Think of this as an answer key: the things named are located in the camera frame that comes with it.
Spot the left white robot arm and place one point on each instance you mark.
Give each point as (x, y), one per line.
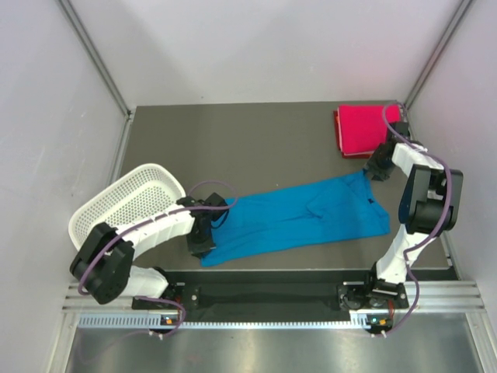
(104, 265)

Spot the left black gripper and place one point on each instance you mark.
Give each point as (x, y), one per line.
(202, 248)

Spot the aluminium front rail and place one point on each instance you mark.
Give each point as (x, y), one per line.
(434, 297)

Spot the folded pink t-shirt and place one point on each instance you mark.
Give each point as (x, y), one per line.
(362, 127)

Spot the blue t-shirt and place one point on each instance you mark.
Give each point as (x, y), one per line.
(333, 210)

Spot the folded red t-shirt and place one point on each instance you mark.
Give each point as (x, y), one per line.
(338, 138)

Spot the white perforated plastic basket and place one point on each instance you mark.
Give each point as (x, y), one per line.
(141, 193)

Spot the white slotted cable duct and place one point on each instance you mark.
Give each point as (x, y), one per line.
(166, 321)

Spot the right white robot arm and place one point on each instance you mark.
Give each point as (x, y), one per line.
(428, 207)

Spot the left aluminium frame post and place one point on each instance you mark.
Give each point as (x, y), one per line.
(75, 22)

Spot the aluminium frame post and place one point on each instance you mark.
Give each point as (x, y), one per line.
(442, 43)
(75, 22)

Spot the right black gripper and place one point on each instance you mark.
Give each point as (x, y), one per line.
(379, 174)

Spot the right aluminium frame post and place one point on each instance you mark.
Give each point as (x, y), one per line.
(442, 43)

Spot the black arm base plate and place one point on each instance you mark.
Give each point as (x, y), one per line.
(264, 302)

